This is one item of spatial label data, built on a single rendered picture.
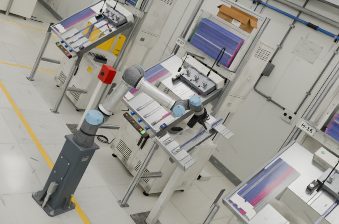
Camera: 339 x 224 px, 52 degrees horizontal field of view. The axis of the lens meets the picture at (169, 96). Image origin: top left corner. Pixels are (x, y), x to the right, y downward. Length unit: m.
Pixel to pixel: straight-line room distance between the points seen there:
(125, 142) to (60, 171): 1.07
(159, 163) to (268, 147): 1.68
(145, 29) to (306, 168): 2.43
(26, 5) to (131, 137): 4.23
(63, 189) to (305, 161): 1.70
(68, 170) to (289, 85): 2.81
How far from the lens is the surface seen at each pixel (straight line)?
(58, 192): 2.66
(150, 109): 2.97
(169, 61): 3.40
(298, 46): 4.43
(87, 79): 4.13
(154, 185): 3.27
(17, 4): 7.02
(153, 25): 4.20
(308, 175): 2.59
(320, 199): 2.52
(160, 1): 4.13
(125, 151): 3.52
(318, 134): 2.65
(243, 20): 3.46
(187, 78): 3.10
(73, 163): 2.51
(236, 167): 4.63
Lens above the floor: 1.74
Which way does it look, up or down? 15 degrees down
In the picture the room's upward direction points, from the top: 28 degrees clockwise
